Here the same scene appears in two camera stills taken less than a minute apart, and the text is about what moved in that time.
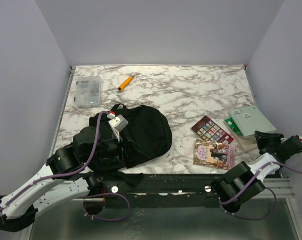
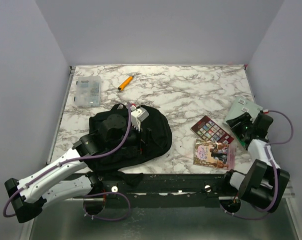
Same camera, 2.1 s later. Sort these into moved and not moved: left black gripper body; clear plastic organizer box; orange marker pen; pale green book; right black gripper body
Moved: right black gripper body; left black gripper body; pale green book
Not moved: clear plastic organizer box; orange marker pen
